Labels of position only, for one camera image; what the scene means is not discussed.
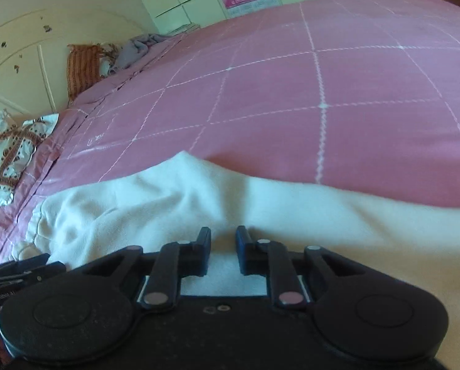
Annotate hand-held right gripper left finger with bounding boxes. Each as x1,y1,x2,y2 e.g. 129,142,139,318
76,227,212,311

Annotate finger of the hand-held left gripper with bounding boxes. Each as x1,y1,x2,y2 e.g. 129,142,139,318
0,253,51,275
0,261,67,285

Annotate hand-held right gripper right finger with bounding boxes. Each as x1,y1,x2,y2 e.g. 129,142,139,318
235,225,374,310

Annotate white pants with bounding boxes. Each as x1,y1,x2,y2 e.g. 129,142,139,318
20,150,460,370

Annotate white brown patterned pillow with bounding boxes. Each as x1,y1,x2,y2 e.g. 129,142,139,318
0,109,60,206

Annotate pink checked bed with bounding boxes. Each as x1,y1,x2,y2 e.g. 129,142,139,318
0,0,460,270

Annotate cream bed headboard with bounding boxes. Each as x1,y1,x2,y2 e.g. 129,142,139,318
0,6,154,132

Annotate orange striped pillow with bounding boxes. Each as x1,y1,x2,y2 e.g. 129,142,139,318
66,43,112,105

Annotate grey crumpled cloth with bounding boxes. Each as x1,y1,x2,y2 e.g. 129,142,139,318
109,34,175,76

